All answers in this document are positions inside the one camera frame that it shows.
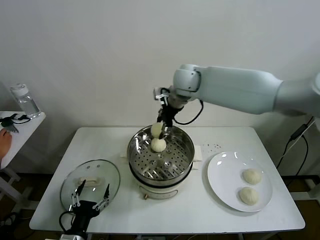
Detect green key fob with keys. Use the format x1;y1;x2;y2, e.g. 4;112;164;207
0;116;20;134

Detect white steamed baozi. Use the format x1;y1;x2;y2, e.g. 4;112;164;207
241;167;263;186
150;138;167;153
150;121;165;139
236;186;260;206

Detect stainless steel steamer basket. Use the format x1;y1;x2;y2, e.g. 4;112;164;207
119;124;203;185

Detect clear plastic water bottle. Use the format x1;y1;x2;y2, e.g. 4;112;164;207
9;83;42;120

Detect white side table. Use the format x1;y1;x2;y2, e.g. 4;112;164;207
0;110;46;201

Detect large white plate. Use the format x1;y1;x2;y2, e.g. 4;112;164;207
206;150;274;213

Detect black floor cables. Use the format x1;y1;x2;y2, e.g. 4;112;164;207
0;212;20;227

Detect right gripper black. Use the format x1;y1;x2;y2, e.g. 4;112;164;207
156;96;188;140

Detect black power adapter with cable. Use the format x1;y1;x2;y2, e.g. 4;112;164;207
276;116;316;173

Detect person's bare hand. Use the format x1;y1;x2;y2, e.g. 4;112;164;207
0;129;13;161

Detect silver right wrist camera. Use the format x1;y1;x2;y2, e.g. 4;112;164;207
152;86;169;101

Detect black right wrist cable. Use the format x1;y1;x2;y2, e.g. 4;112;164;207
172;99;205;126

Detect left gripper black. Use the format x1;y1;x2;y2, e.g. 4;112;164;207
70;180;111;232

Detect round glass pot lid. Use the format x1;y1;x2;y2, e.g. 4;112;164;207
59;159;122;218

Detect cream electric cooker pot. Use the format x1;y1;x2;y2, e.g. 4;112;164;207
128;159;201;201

